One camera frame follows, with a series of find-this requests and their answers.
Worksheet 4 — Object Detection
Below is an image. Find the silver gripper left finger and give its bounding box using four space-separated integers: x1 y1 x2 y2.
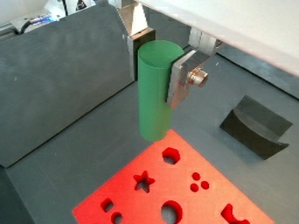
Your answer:
117 2 155 81

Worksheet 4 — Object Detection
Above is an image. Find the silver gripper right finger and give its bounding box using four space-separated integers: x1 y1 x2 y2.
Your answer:
167 28 224 109

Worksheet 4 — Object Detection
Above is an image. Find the green cylinder peg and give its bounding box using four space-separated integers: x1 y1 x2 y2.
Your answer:
138 40 183 142

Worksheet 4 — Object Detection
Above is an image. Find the black curved holder stand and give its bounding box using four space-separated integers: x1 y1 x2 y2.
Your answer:
220 95 294 160

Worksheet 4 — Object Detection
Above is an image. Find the red shape sorter block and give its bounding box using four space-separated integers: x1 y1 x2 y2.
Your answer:
73 130 276 224

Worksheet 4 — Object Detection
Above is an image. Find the black cable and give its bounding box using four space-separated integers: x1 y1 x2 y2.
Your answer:
15 19 34 35

